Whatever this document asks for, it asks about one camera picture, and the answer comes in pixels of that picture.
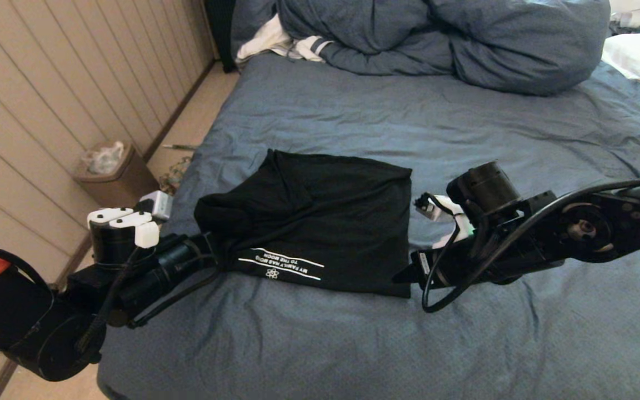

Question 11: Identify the black printed T-shirt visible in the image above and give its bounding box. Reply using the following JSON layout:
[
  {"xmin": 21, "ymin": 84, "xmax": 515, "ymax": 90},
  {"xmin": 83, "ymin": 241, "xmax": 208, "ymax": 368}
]
[{"xmin": 194, "ymin": 149, "xmax": 413, "ymax": 299}]

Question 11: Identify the patterned cloth item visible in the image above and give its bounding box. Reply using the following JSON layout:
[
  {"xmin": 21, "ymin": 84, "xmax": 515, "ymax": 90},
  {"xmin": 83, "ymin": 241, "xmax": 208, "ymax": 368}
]
[{"xmin": 160, "ymin": 157, "xmax": 193, "ymax": 192}]

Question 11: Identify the white left wrist joint cover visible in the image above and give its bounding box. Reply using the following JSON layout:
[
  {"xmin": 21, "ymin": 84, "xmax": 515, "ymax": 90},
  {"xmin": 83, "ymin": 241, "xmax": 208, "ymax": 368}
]
[{"xmin": 87, "ymin": 207, "xmax": 161, "ymax": 248}]

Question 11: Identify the brown trash bin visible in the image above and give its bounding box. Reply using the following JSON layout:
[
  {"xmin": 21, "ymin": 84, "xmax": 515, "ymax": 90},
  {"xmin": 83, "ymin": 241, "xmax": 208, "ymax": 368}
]
[{"xmin": 73, "ymin": 142, "xmax": 161, "ymax": 211}]

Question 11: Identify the clear plastic bin bag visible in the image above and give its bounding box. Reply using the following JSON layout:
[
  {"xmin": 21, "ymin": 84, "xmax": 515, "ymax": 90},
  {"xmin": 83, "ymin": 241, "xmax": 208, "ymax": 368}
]
[{"xmin": 82, "ymin": 142, "xmax": 126, "ymax": 176}]

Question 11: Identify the blue bed sheet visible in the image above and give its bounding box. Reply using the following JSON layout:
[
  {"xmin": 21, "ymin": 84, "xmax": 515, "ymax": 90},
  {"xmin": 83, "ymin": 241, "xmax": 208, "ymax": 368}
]
[{"xmin": 97, "ymin": 53, "xmax": 640, "ymax": 400}]

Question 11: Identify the black bedside furniture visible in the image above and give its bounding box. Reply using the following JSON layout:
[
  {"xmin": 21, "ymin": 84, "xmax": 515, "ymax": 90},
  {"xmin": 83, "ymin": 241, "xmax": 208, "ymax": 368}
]
[{"xmin": 203, "ymin": 0, "xmax": 238, "ymax": 73}]

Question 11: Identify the white striped garment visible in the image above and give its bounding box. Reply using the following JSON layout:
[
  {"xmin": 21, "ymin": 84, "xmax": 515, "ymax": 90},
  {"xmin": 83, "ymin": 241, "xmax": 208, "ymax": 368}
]
[{"xmin": 236, "ymin": 14, "xmax": 334, "ymax": 64}]

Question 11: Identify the blue bunched duvet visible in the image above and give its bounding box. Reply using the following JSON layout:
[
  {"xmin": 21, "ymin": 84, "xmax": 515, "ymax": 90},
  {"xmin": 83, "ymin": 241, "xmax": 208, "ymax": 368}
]
[{"xmin": 231, "ymin": 0, "xmax": 611, "ymax": 96}]

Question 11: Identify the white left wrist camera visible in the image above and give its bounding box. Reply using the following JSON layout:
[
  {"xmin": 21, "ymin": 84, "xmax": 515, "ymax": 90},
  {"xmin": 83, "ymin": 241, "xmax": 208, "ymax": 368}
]
[{"xmin": 141, "ymin": 191, "xmax": 174, "ymax": 223}]

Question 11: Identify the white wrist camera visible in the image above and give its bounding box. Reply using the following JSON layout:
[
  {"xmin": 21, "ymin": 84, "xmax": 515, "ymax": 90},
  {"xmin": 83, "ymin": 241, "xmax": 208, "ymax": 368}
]
[
  {"xmin": 413, "ymin": 192, "xmax": 476, "ymax": 249},
  {"xmin": 141, "ymin": 191, "xmax": 174, "ymax": 223}
]

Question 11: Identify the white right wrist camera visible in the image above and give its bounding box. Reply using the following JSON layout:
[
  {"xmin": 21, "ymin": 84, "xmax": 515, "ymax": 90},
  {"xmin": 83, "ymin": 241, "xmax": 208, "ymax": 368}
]
[{"xmin": 413, "ymin": 192, "xmax": 476, "ymax": 249}]

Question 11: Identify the black braided left cable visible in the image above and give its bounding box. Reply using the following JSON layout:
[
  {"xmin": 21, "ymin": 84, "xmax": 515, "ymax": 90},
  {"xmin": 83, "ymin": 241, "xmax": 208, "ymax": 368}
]
[{"xmin": 78, "ymin": 244, "xmax": 143, "ymax": 356}]

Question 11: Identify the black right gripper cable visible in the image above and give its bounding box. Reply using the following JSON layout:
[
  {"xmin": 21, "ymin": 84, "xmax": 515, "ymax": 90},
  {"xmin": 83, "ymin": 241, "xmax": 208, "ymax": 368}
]
[{"xmin": 421, "ymin": 167, "xmax": 640, "ymax": 313}]

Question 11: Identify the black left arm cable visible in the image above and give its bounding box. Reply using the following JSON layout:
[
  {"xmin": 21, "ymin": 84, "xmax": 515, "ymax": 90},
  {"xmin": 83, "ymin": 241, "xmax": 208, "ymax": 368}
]
[{"xmin": 0, "ymin": 238, "xmax": 51, "ymax": 292}]

